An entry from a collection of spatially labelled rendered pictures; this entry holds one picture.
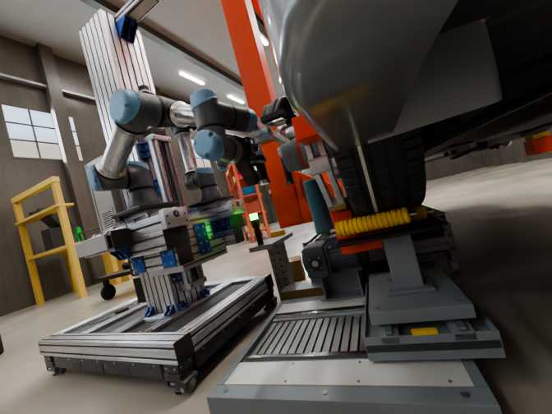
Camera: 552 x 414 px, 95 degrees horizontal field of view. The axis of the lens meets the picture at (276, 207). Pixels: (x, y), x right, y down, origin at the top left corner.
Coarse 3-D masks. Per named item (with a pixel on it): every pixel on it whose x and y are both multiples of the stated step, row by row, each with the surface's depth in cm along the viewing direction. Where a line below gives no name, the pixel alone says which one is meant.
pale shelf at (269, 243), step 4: (288, 232) 197; (280, 236) 188; (284, 236) 181; (288, 236) 188; (268, 240) 181; (272, 240) 175; (276, 240) 168; (280, 240) 171; (284, 240) 178; (264, 244) 162; (268, 244) 158; (272, 244) 157; (276, 244) 163; (252, 248) 162; (256, 248) 161; (260, 248) 160; (264, 248) 159; (268, 248) 158
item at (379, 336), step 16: (368, 288) 126; (368, 304) 109; (368, 320) 96; (448, 320) 79; (464, 320) 77; (480, 320) 79; (368, 336) 86; (384, 336) 80; (400, 336) 78; (416, 336) 76; (432, 336) 74; (448, 336) 73; (464, 336) 72; (480, 336) 70; (496, 336) 69; (368, 352) 81; (384, 352) 80; (400, 352) 78; (416, 352) 76; (432, 352) 75; (448, 352) 73; (464, 352) 72; (480, 352) 71; (496, 352) 69
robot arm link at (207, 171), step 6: (198, 168) 166; (204, 168) 166; (210, 168) 168; (198, 174) 166; (204, 174) 165; (210, 174) 167; (198, 180) 167; (204, 180) 165; (210, 180) 166; (198, 186) 173
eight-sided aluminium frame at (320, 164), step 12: (324, 144) 82; (312, 156) 81; (324, 156) 79; (312, 168) 81; (324, 168) 81; (336, 168) 127; (336, 180) 87; (324, 192) 89; (336, 192) 88; (336, 204) 93; (348, 204) 106
